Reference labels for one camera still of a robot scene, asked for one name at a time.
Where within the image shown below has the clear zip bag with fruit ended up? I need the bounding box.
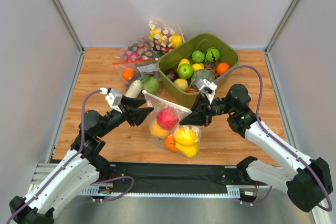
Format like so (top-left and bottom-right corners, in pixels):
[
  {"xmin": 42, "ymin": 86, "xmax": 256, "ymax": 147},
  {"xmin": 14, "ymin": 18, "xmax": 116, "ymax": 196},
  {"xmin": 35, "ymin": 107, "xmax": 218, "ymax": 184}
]
[{"xmin": 142, "ymin": 90, "xmax": 201, "ymax": 159}]

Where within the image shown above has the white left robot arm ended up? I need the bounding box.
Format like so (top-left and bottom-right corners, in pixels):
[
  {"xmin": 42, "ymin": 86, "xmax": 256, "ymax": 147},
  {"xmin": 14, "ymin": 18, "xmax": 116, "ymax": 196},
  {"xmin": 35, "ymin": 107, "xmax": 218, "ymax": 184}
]
[{"xmin": 7, "ymin": 90, "xmax": 154, "ymax": 223}]

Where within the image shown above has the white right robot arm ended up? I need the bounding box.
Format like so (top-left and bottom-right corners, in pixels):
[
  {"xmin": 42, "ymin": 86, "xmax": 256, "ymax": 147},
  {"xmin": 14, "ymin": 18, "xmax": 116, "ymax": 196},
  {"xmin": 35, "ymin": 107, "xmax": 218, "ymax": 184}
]
[{"xmin": 180, "ymin": 84, "xmax": 333, "ymax": 212}]

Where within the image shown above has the fake red peach in bag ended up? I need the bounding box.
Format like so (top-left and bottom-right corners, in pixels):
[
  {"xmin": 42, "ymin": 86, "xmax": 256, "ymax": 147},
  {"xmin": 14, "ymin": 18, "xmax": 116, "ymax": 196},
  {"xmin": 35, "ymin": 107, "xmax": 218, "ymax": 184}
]
[{"xmin": 156, "ymin": 107, "xmax": 179, "ymax": 130}]

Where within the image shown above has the fake orange in bag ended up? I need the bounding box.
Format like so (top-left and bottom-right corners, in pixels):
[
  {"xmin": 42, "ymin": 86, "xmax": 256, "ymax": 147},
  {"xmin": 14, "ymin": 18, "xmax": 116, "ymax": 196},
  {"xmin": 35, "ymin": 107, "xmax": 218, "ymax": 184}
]
[{"xmin": 122, "ymin": 68, "xmax": 135, "ymax": 81}]

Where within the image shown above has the fake green cabbage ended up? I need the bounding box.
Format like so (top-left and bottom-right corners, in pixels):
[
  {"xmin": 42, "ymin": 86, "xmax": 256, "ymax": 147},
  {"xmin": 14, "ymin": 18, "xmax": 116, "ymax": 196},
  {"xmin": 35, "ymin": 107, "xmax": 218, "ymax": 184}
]
[{"xmin": 140, "ymin": 73, "xmax": 160, "ymax": 95}]

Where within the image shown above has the fake yellow quince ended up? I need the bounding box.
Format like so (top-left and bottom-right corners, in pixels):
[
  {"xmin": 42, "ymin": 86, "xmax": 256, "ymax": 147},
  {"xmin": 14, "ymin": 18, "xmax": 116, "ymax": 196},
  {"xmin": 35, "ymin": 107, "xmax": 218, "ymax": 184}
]
[{"xmin": 173, "ymin": 78, "xmax": 189, "ymax": 91}]

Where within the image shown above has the clear bag with orange zipper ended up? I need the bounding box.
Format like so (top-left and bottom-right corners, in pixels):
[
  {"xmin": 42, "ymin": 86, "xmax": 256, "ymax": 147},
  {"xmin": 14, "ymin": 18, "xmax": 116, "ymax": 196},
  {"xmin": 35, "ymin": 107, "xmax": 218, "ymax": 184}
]
[{"xmin": 113, "ymin": 58, "xmax": 161, "ymax": 98}]

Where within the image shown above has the fake netted melon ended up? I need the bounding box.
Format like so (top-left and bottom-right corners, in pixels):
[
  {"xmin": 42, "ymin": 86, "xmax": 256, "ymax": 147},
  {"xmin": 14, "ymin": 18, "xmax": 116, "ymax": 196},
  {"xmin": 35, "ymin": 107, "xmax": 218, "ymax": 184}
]
[{"xmin": 191, "ymin": 69, "xmax": 216, "ymax": 86}]

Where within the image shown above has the fake green apple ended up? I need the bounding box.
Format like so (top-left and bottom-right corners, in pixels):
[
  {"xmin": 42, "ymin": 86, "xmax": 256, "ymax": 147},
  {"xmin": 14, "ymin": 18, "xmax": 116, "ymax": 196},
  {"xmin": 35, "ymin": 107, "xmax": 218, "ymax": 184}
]
[{"xmin": 177, "ymin": 63, "xmax": 194, "ymax": 79}]

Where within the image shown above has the fake yellow pear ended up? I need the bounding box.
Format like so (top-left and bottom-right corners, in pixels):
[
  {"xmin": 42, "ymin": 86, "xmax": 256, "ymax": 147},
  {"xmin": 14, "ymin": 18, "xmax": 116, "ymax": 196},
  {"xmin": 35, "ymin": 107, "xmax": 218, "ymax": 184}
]
[{"xmin": 192, "ymin": 63, "xmax": 204, "ymax": 72}]

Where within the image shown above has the fake orange in bin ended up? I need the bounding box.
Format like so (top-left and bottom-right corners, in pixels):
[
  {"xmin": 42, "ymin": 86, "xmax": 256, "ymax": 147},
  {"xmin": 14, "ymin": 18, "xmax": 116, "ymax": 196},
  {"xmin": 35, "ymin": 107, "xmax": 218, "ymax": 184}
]
[{"xmin": 216, "ymin": 62, "xmax": 230, "ymax": 76}]

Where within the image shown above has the fake dark red plum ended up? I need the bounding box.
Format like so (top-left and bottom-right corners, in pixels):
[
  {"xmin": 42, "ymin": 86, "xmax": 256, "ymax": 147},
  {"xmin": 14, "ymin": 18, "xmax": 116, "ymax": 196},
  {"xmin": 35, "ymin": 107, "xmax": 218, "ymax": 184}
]
[{"xmin": 165, "ymin": 68, "xmax": 179, "ymax": 82}]

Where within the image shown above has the fake yellow lemon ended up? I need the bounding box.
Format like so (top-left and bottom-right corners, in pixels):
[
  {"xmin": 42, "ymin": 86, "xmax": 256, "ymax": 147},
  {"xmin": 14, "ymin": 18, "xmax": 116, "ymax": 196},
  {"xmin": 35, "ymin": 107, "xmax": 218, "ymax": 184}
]
[{"xmin": 177, "ymin": 58, "xmax": 190, "ymax": 68}]

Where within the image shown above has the fake bumpy green fruit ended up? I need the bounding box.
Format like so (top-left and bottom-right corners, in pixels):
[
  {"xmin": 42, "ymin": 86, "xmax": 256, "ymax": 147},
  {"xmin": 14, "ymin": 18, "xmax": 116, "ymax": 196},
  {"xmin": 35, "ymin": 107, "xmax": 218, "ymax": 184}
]
[{"xmin": 192, "ymin": 50, "xmax": 205, "ymax": 63}]

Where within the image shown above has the fake striped watermelon ball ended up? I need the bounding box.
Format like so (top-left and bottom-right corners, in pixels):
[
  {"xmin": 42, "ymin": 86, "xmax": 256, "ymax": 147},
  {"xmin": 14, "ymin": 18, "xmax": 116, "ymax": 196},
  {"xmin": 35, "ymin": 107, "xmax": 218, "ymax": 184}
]
[{"xmin": 205, "ymin": 47, "xmax": 221, "ymax": 63}]

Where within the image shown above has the polka dot bag with strawberry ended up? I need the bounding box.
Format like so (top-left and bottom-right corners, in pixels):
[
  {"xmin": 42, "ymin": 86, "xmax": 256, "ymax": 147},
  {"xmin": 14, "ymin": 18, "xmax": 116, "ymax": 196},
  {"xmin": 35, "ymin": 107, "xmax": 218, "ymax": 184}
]
[{"xmin": 116, "ymin": 38, "xmax": 161, "ymax": 62}]

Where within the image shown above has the polka dot bag with lemon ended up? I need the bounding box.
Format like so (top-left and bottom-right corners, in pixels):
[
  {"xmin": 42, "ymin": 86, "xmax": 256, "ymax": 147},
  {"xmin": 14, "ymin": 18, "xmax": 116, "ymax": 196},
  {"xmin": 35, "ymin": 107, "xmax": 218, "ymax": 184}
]
[{"xmin": 148, "ymin": 19, "xmax": 185, "ymax": 54}]

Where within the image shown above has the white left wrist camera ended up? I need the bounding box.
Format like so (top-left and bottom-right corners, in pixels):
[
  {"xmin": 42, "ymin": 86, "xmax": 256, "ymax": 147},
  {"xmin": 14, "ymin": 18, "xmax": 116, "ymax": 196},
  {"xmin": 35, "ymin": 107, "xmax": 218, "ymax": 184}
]
[{"xmin": 105, "ymin": 88, "xmax": 123, "ymax": 113}]

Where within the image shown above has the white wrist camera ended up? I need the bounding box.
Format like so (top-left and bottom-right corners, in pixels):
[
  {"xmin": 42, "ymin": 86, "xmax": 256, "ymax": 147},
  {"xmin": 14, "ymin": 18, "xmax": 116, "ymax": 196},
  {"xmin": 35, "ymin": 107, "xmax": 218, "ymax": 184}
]
[
  {"xmin": 196, "ymin": 79, "xmax": 218, "ymax": 104},
  {"xmin": 105, "ymin": 88, "xmax": 123, "ymax": 113}
]

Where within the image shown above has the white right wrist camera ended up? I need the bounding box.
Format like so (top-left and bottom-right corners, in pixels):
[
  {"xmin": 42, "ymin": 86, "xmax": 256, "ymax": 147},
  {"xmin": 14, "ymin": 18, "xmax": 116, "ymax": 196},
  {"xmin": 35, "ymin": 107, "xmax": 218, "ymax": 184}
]
[{"xmin": 196, "ymin": 79, "xmax": 218, "ymax": 104}]

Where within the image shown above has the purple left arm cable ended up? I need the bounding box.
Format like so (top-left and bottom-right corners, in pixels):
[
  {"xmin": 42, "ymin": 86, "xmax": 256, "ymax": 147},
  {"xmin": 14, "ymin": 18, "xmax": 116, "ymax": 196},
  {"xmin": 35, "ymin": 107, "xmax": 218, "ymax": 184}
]
[{"xmin": 5, "ymin": 89, "xmax": 111, "ymax": 224}]

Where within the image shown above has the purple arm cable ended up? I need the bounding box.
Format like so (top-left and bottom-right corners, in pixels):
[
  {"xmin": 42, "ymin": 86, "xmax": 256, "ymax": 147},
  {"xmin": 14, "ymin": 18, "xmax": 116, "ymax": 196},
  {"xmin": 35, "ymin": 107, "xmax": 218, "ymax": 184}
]
[
  {"xmin": 5, "ymin": 89, "xmax": 111, "ymax": 224},
  {"xmin": 215, "ymin": 64, "xmax": 333, "ymax": 212}
]

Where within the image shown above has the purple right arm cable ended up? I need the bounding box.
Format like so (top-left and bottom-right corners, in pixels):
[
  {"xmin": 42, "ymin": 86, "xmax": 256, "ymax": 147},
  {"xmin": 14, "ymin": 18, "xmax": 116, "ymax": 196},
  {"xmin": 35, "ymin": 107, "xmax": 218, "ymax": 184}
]
[{"xmin": 215, "ymin": 64, "xmax": 333, "ymax": 212}]

